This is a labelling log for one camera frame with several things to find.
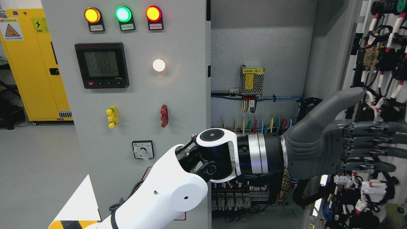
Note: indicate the grey robotic left hand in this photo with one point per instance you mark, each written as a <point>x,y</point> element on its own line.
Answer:
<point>319,144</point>

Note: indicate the yellow safety cabinet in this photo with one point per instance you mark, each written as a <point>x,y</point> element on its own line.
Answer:
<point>28,46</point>

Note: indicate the lower relay terminal row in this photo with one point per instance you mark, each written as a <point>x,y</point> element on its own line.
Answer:
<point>235,197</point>

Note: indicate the black rotary selector switch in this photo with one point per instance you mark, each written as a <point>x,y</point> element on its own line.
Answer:
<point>143,150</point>

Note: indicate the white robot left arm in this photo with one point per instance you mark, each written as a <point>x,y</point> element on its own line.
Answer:
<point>174,186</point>

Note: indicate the yellow terminal connector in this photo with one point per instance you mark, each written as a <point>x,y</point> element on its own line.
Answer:
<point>112,116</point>

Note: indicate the red electric hazard sticker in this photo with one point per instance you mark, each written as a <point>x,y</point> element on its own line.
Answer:
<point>183,216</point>

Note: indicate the red terminal connector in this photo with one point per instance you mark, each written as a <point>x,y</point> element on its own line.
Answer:
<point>164,115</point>

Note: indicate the green indicator lamp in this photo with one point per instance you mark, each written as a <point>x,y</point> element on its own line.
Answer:
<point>125,18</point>

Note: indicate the amber indicator lamp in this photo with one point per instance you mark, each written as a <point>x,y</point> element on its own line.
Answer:
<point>94,19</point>

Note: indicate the red indicator lamp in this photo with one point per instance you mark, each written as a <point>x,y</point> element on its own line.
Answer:
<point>154,18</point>

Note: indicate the grey cabinet door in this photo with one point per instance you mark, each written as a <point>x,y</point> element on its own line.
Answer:
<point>341,29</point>
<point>184,45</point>

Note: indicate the metal mesh power supply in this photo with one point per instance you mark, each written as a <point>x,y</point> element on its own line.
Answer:
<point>251,80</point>

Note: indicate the white lit indicator lamp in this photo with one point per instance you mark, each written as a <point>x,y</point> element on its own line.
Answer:
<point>159,65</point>

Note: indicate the black digital power meter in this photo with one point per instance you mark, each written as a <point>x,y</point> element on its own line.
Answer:
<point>102,65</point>

